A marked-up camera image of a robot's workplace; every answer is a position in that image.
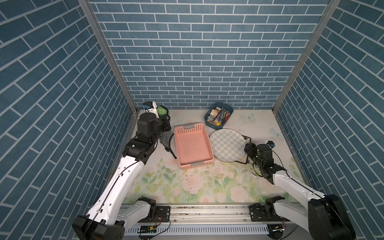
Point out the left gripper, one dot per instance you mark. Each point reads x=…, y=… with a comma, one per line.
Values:
x=164, y=121

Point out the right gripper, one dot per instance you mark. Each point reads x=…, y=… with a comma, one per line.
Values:
x=252, y=146

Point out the green microfiber cloth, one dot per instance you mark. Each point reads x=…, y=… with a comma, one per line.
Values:
x=163, y=112

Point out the round checkered plate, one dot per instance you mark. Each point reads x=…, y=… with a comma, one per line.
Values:
x=228, y=144

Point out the round colourful squiggle plate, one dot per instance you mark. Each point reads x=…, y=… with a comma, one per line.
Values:
x=224, y=161

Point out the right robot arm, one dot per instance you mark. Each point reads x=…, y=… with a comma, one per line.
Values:
x=323, y=216

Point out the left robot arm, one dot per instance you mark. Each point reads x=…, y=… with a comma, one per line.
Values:
x=101, y=222

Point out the pink plastic basket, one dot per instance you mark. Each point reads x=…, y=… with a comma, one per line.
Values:
x=193, y=145

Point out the pencils in bin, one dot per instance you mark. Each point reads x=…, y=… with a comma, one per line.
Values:
x=222, y=117

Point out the teal plastic bin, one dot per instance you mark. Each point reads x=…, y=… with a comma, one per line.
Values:
x=212, y=123

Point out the cream box in bin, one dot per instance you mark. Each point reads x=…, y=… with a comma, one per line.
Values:
x=214, y=113

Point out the floral table mat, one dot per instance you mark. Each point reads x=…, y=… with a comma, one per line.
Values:
x=163, y=180

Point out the green circuit board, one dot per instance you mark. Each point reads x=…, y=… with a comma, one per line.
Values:
x=147, y=230

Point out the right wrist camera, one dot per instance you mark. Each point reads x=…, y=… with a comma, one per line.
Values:
x=271, y=144

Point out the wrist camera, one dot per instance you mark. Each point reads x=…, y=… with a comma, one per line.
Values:
x=150, y=107
x=271, y=144

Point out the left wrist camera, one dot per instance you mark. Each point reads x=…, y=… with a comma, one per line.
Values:
x=150, y=107

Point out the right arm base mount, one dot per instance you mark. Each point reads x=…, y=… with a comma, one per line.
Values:
x=265, y=212

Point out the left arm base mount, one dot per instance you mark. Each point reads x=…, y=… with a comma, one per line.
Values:
x=146, y=210

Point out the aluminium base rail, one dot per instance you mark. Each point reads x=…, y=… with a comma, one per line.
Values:
x=205, y=215

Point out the aluminium corner post left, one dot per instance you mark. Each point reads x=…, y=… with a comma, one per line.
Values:
x=95, y=26

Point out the aluminium corner post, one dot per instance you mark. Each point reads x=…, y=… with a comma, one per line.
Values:
x=95, y=26
x=318, y=30

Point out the aluminium corner post right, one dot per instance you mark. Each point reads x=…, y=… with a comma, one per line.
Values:
x=318, y=30

